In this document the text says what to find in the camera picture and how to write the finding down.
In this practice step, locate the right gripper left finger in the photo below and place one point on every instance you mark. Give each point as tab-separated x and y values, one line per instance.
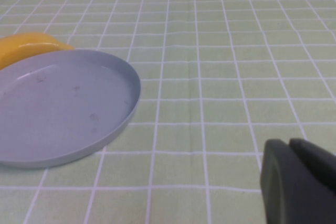
286	187

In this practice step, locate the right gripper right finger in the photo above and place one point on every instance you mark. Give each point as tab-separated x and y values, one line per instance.
317	161

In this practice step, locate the yellow plastic banana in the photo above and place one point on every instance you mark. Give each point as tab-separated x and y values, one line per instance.
26	41

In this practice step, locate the grey-blue round plate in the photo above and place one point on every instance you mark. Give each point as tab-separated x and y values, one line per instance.
65	108

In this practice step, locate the green checkered tablecloth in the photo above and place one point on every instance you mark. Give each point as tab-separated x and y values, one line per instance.
210	51

